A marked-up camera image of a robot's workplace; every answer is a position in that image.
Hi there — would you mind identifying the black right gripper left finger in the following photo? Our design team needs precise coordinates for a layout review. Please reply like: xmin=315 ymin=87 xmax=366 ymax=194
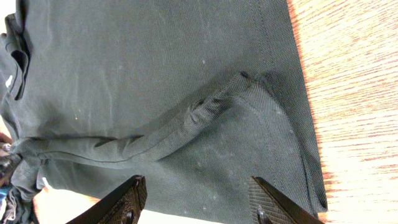
xmin=67 ymin=175 xmax=147 ymax=224

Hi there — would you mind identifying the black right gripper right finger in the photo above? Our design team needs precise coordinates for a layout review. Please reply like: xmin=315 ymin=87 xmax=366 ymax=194
xmin=248 ymin=176 xmax=323 ymax=224

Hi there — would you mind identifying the black polo shirt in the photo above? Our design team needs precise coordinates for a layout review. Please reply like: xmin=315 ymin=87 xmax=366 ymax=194
xmin=1 ymin=0 xmax=327 ymax=223

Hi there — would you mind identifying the blue polo shirt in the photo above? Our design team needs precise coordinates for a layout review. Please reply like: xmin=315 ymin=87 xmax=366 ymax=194
xmin=1 ymin=186 xmax=16 ymax=224

